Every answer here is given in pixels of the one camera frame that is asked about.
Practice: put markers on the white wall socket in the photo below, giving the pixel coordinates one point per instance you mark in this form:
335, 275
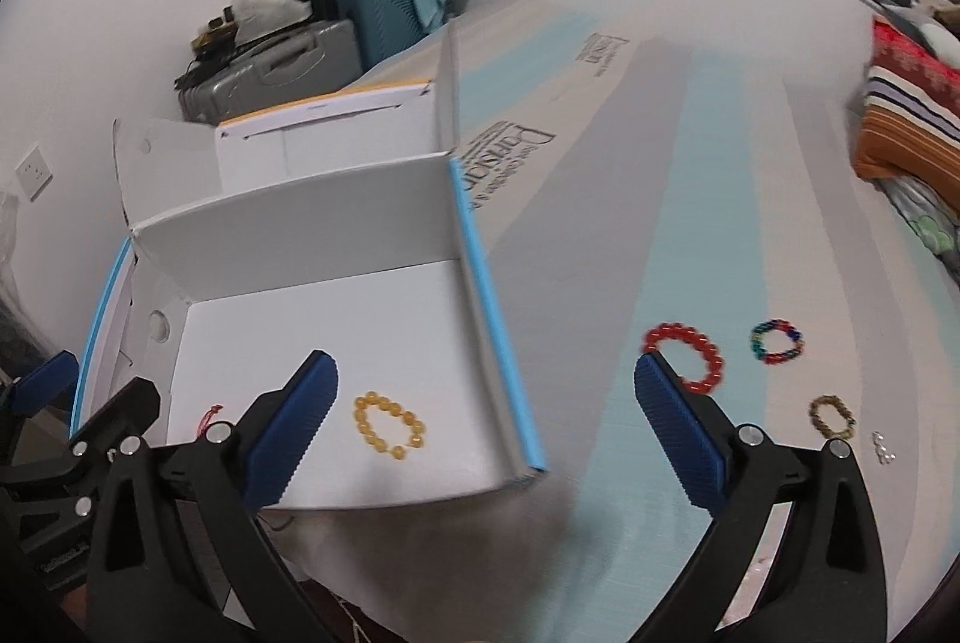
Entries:
35, 170

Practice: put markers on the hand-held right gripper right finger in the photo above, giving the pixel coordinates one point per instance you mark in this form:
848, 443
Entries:
675, 425

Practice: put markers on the striped printed bed sheet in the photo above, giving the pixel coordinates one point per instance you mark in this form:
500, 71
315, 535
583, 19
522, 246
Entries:
600, 200

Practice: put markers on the teal hard-shell suitcase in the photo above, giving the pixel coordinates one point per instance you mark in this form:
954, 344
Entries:
382, 12

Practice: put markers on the floral patterned blanket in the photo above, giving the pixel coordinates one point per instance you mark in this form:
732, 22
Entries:
926, 223

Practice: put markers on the grey hard-shell suitcase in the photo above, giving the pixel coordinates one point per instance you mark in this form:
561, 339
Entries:
285, 65

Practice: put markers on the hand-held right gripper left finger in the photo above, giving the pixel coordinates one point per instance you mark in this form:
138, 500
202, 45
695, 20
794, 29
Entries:
296, 418

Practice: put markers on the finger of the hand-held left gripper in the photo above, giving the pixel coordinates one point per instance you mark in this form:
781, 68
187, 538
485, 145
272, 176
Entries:
112, 414
45, 379

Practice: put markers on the white plastic bag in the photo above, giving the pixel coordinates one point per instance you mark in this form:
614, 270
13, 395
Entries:
262, 1

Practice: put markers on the striped orange pillow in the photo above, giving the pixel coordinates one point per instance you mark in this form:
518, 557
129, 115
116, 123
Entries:
907, 110

